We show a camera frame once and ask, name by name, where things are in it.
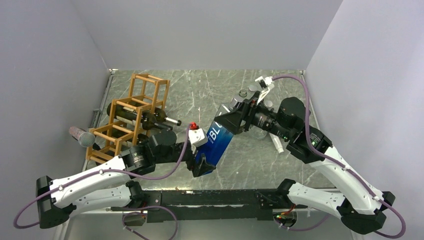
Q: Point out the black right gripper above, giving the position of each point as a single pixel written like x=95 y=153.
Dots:
x=245 y=111

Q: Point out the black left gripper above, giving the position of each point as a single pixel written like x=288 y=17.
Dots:
x=200 y=167

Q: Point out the blue square glass bottle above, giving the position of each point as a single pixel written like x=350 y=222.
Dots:
x=218 y=139

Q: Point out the clear glass bottle top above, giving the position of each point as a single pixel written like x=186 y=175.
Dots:
x=243 y=93

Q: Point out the dark green wine bottle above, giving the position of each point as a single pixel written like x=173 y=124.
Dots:
x=147 y=119

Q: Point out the green wine bottle gold neck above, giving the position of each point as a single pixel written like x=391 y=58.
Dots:
x=165 y=116

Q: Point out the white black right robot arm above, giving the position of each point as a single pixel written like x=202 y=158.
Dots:
x=358 y=205

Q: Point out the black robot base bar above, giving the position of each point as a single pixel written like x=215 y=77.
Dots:
x=224 y=204

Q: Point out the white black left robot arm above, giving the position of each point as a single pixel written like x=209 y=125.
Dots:
x=112 y=184

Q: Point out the small clear bottle silver cap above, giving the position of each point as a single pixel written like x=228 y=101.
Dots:
x=256 y=132

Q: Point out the wooden wine rack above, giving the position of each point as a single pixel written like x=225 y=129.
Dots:
x=146 y=92

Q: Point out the grey microphone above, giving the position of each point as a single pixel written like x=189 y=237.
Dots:
x=85 y=139

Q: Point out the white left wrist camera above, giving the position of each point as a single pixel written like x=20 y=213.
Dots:
x=196 y=135

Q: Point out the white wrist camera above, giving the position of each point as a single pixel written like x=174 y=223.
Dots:
x=196 y=135
x=266 y=84

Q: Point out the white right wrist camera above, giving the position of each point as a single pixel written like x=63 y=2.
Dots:
x=266 y=84

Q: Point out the aluminium table edge rail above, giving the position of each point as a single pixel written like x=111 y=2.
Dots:
x=110 y=91

